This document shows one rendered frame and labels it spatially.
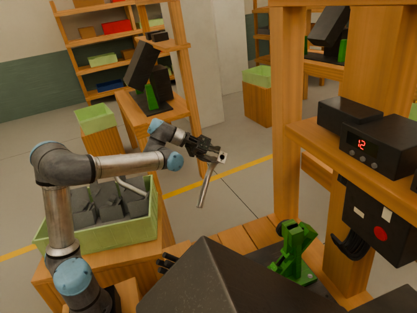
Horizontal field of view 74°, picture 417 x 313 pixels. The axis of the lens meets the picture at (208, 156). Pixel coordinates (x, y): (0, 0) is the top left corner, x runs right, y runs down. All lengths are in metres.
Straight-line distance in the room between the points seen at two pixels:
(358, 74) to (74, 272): 1.06
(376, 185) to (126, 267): 1.30
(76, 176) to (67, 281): 0.37
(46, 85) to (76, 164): 6.77
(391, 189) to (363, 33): 0.36
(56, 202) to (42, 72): 6.62
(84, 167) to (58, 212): 0.25
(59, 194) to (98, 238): 0.61
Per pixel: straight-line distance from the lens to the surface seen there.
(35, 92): 7.72
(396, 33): 0.73
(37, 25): 7.51
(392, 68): 0.75
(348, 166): 0.71
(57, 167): 0.94
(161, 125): 1.19
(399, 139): 0.69
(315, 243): 1.41
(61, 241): 1.18
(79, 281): 1.11
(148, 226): 1.57
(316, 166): 1.21
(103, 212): 1.77
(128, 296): 1.38
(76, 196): 1.85
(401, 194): 0.66
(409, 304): 0.87
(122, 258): 1.62
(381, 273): 2.53
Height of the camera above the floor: 1.92
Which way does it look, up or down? 30 degrees down
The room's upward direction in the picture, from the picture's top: 9 degrees counter-clockwise
